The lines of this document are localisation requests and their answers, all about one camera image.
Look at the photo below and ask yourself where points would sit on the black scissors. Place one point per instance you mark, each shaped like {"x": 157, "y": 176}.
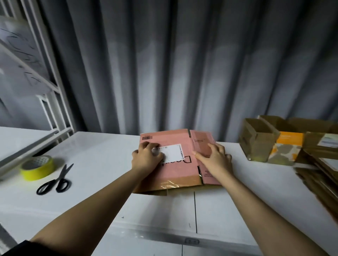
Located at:
{"x": 55, "y": 182}

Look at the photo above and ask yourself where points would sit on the person's right hand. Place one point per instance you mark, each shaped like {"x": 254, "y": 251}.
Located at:
{"x": 215, "y": 161}

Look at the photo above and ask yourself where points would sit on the person's left forearm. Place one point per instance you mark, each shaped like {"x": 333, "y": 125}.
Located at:
{"x": 87, "y": 216}

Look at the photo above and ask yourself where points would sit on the orange and white carton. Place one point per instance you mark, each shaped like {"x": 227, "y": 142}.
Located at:
{"x": 285, "y": 147}

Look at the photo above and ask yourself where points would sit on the person's left hand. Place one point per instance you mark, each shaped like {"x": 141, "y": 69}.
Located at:
{"x": 146, "y": 159}

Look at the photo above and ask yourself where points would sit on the yellow tape roll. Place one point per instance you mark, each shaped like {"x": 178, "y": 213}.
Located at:
{"x": 37, "y": 169}

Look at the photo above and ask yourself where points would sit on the white metal shelf rack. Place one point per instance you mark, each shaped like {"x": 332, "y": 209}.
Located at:
{"x": 50, "y": 89}

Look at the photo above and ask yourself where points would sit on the person's right forearm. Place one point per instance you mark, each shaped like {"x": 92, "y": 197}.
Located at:
{"x": 269, "y": 219}

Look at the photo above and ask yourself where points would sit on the handwritten paper sheet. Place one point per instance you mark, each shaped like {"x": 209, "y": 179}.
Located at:
{"x": 24, "y": 82}
{"x": 18, "y": 45}

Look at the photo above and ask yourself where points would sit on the pink lettered cardboard box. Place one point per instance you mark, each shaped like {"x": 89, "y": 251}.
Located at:
{"x": 177, "y": 169}

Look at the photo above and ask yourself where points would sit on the pile of cardboard boxes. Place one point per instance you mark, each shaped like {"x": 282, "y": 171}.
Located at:
{"x": 322, "y": 179}

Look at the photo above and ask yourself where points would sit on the printed brown cardboard box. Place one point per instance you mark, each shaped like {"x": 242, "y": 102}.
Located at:
{"x": 323, "y": 138}

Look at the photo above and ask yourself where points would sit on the small brown labelled carton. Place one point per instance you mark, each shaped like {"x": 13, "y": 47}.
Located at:
{"x": 256, "y": 138}

